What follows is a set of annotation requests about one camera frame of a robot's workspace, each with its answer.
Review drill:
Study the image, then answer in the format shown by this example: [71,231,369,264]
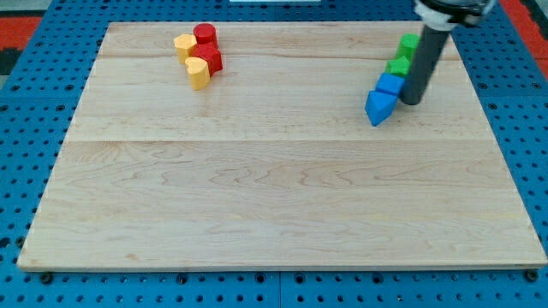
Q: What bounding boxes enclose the black white robot arm flange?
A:
[414,0,497,32]

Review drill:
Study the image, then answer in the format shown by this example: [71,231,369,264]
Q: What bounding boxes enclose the wooden board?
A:
[18,21,547,272]

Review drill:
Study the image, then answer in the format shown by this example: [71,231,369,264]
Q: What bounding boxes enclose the yellow heart block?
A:
[184,56,211,91]

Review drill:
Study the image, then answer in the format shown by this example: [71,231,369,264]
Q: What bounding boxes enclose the blue triangle block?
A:
[365,91,397,127]

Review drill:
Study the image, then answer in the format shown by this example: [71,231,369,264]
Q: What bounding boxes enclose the red star block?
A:
[192,43,223,76]

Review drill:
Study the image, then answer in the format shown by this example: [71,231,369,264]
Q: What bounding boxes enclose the blue cube block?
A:
[375,73,405,97]

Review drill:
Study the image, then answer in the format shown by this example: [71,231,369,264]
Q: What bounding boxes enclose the red cylinder block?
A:
[193,23,218,48]

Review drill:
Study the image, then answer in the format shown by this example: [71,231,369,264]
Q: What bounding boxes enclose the yellow hexagon block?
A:
[174,33,197,65]

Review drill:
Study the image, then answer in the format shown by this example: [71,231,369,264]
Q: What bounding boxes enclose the green star block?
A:
[384,56,411,78]

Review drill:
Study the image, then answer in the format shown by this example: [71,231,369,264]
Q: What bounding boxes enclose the green cylinder block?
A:
[396,33,420,62]

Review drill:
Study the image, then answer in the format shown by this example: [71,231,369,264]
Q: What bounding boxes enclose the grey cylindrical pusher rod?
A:
[399,25,450,105]

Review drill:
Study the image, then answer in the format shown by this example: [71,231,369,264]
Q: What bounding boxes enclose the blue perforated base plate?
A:
[1,1,547,307]

